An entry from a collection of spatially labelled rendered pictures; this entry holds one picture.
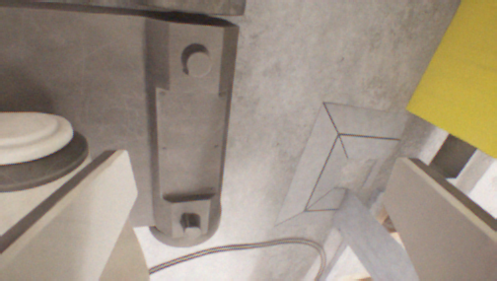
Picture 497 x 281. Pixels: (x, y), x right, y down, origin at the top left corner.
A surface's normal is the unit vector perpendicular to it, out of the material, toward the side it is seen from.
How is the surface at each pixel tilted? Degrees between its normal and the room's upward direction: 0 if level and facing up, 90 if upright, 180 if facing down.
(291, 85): 0
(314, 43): 0
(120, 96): 0
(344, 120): 10
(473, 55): 90
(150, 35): 45
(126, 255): 115
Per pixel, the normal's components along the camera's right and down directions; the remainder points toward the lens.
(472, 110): -0.92, -0.07
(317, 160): 0.12, 0.48
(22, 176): 0.45, -0.26
